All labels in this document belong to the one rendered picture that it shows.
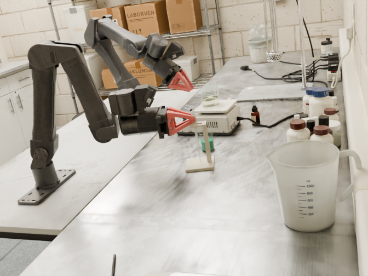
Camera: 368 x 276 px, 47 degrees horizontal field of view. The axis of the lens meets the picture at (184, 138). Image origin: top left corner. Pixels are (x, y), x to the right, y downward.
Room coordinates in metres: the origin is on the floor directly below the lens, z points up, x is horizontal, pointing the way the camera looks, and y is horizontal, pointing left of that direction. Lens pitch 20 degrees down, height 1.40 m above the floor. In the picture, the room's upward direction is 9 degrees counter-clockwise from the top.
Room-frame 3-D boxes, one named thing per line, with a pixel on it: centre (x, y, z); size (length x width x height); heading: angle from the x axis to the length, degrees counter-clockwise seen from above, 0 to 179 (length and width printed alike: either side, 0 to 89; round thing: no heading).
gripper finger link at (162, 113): (1.10, 0.01, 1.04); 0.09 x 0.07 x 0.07; 82
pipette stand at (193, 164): (1.10, -0.03, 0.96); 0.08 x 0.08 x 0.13; 82
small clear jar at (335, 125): (1.09, -0.41, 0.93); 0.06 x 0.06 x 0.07
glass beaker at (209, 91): (1.37, -0.11, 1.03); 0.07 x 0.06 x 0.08; 135
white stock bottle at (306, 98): (1.29, -0.43, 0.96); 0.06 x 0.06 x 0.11
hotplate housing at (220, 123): (1.39, -0.10, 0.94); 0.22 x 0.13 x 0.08; 62
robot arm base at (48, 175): (1.12, 0.41, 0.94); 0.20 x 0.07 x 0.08; 159
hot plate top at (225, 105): (1.37, -0.12, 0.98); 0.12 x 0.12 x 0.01; 62
